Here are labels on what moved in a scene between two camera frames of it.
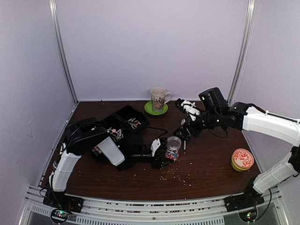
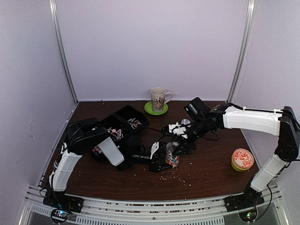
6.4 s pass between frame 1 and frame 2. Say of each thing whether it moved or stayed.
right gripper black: moved
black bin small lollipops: stayed
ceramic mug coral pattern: stayed
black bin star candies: stayed
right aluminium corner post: stayed
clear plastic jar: moved
